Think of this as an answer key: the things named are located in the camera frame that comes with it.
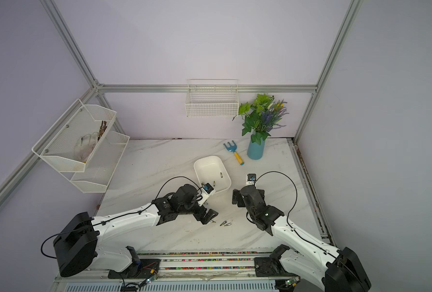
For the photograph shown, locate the white wire wall basket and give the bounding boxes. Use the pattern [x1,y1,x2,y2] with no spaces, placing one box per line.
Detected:
[185,79,240,118]

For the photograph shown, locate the green artificial plant bouquet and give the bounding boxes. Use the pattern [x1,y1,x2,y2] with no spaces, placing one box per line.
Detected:
[233,93,288,145]

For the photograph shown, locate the white perforated metal shelf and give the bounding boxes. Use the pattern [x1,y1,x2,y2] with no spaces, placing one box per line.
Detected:
[32,99,116,173]

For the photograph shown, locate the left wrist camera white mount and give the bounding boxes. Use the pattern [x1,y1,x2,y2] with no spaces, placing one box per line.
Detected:
[198,183,214,206]

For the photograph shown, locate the white plastic storage box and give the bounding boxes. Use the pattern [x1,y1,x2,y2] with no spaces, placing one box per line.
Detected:
[194,155,232,195]

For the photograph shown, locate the teal cylindrical vase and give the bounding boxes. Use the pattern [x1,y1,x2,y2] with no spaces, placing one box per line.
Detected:
[247,131,265,160]

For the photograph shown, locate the brown twigs in shelf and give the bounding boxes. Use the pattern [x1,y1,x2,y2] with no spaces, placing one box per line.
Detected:
[97,120,107,141]

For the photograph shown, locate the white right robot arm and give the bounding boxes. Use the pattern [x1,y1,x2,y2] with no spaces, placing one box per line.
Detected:
[233,185,372,292]

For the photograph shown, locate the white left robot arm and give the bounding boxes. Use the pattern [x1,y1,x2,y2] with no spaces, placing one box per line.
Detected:
[53,183,218,277]

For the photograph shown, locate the aluminium frame post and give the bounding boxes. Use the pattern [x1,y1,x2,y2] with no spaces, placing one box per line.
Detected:
[40,0,126,136]

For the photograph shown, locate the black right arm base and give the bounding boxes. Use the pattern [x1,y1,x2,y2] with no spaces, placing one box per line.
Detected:
[254,244,297,277]

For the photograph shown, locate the black camera cable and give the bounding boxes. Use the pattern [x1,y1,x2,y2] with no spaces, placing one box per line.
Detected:
[40,176,204,260]
[255,171,366,292]

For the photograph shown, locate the black right camera cable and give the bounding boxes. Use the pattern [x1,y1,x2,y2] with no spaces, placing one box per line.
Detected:
[255,171,366,292]

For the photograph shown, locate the blue yellow toy rake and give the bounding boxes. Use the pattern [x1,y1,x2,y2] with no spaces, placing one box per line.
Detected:
[223,141,245,165]

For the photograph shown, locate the black left camera cable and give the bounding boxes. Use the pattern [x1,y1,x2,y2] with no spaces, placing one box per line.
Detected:
[40,176,204,260]

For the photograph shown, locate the aluminium rail base frame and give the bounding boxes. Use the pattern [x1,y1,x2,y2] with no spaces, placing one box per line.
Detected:
[50,251,323,292]

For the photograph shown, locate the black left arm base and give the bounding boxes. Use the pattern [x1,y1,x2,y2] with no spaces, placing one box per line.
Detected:
[108,246,161,280]

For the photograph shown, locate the clear bag in shelf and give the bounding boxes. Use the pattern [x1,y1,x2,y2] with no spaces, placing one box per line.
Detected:
[74,132,99,163]

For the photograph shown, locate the lower white mesh shelf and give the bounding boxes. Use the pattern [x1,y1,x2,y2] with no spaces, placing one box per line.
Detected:
[70,131,130,193]

